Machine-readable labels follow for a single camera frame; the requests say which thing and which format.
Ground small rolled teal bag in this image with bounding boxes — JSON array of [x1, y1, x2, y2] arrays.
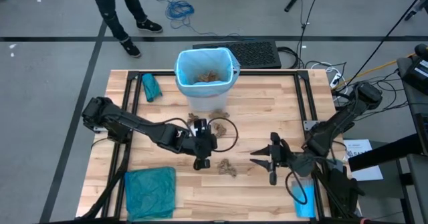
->
[[140, 72, 163, 103]]

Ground blue cable coil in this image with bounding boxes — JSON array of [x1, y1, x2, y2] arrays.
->
[[154, 0, 218, 37]]

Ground black coiled floor cable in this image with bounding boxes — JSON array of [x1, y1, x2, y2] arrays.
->
[[276, 45, 301, 70]]

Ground white printed paper sheet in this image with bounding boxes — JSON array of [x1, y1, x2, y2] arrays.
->
[[342, 138, 385, 182]]

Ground thin black pole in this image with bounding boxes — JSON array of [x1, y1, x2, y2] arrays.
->
[[336, 0, 428, 93]]

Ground white power strip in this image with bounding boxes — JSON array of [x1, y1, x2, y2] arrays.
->
[[329, 72, 342, 90]]

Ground black side desk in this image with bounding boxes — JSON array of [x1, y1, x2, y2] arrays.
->
[[347, 112, 428, 224]]

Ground folded light blue bag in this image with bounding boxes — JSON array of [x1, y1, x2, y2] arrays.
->
[[290, 178, 317, 219]]

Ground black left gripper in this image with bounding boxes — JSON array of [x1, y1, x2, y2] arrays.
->
[[190, 118, 219, 171]]

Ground black equipment case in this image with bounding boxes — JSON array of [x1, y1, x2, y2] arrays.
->
[[397, 42, 428, 96]]

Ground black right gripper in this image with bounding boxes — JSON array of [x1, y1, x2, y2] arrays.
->
[[249, 132, 295, 187]]

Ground light blue trash bag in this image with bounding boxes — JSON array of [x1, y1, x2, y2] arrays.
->
[[174, 47, 241, 98]]

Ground brown paper tangle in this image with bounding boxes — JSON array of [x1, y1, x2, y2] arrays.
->
[[216, 158, 238, 179], [196, 70, 222, 84], [213, 122, 228, 138]]

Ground white plastic trash bin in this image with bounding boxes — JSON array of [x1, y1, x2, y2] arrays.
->
[[185, 90, 231, 113]]

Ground black cloth bundle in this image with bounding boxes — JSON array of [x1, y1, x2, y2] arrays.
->
[[326, 158, 366, 218]]

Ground yellow floor cable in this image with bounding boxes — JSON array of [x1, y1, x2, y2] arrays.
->
[[344, 52, 417, 83]]

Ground large folded teal bag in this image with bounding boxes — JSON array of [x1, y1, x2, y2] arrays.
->
[[124, 166, 177, 222]]

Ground brown paper scrap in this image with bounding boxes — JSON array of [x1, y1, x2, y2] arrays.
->
[[209, 109, 231, 120]]

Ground person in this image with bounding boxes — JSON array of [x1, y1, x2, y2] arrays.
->
[[84, 0, 164, 59]]

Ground thin black floor cable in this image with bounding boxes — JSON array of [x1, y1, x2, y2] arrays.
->
[[298, 0, 324, 70]]

